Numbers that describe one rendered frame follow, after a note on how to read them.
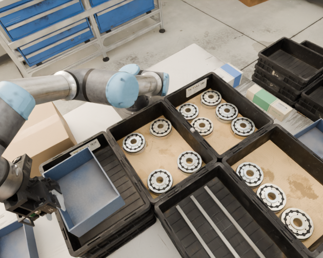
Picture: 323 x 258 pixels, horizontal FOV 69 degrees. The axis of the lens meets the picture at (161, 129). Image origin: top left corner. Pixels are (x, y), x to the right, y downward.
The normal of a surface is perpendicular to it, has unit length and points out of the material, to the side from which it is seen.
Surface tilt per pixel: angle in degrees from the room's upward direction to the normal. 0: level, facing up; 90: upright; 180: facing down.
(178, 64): 0
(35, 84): 54
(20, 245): 0
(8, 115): 63
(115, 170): 0
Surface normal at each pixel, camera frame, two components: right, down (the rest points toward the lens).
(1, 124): 0.75, -0.11
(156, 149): -0.09, -0.58
